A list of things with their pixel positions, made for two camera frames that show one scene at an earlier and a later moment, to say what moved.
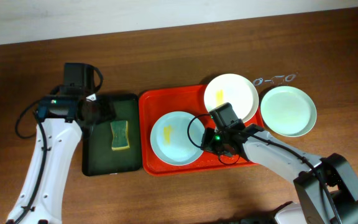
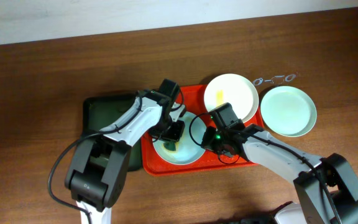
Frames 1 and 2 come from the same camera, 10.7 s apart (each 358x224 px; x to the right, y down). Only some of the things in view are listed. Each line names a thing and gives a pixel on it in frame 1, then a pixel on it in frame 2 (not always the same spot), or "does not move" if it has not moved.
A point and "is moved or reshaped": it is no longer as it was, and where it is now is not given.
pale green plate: x=288 y=111 does not move
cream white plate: x=235 y=89 does not move
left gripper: x=101 y=111 -> x=171 y=134
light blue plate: x=176 y=138 does not move
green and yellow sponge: x=120 y=138 is moved or reshaped
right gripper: x=209 y=142 does not move
